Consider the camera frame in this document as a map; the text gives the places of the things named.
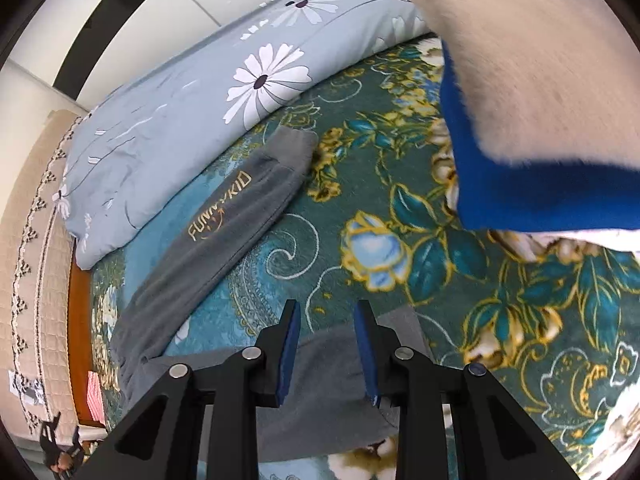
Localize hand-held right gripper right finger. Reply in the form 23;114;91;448
352;299;586;480

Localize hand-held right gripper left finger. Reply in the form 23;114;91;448
75;299;302;480

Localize teal floral plush blanket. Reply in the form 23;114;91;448
90;35;640;480

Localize pink knitted cloth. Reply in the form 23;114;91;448
86;371;106;423

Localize small black object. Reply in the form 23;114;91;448
40;411;83;478

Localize light blue daisy-print pillow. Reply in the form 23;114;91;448
62;0;436;271

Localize beige quilted headboard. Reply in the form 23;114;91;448
0;110;88;436

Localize blue and cream plush cloth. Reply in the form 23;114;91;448
402;0;640;253

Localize wooden bed frame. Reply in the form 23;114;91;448
67;240;108;428

